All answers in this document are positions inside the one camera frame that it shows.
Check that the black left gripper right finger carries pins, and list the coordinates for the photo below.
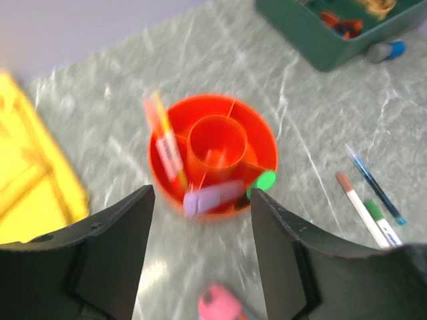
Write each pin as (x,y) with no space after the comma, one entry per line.
(309,273)

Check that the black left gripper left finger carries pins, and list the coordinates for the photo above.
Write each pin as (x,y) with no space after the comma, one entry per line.
(90,269)

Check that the green black highlighter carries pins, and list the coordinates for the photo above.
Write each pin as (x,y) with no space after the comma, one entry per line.
(264,182)

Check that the brown cap white marker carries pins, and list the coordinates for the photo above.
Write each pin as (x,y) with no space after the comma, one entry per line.
(358,205)

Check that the purple highlighter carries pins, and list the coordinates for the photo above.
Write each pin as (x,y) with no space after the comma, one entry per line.
(208,198)

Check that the yellow thin pen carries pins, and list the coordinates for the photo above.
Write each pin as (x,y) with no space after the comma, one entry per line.
(167,146)

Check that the pink lid marker tube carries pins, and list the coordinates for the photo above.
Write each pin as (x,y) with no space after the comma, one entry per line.
(217,302)

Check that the yellow folded cloth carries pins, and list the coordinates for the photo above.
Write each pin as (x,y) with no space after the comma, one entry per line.
(40,192)

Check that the green cap white marker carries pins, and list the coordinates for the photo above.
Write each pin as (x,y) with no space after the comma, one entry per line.
(385,227)

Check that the blue transparent pen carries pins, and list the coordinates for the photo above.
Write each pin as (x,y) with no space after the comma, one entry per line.
(364,171)

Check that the orange pen in holder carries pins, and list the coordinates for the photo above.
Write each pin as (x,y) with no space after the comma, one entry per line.
(152,120)

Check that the orange round pen holder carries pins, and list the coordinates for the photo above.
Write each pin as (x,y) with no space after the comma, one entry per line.
(220,139)

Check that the green compartment tray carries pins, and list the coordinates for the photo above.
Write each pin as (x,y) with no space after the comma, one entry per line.
(330,33)

